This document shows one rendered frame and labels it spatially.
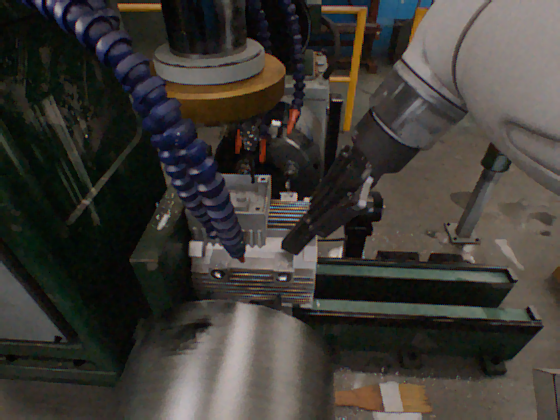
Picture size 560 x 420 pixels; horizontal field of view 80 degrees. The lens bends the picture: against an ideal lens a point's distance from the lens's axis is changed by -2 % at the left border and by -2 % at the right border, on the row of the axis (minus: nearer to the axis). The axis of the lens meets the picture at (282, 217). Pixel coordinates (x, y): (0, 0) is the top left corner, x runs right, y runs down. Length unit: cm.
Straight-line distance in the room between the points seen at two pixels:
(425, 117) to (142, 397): 37
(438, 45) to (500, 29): 9
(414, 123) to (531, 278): 75
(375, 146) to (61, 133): 38
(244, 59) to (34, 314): 44
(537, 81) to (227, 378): 30
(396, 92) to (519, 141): 17
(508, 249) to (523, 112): 89
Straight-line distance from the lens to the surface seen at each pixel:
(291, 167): 72
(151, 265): 46
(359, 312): 65
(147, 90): 23
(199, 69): 39
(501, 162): 93
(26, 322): 62
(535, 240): 118
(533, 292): 102
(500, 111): 24
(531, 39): 24
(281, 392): 34
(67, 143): 52
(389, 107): 37
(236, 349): 34
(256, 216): 50
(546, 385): 54
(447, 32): 33
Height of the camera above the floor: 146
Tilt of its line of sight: 41 degrees down
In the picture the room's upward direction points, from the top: straight up
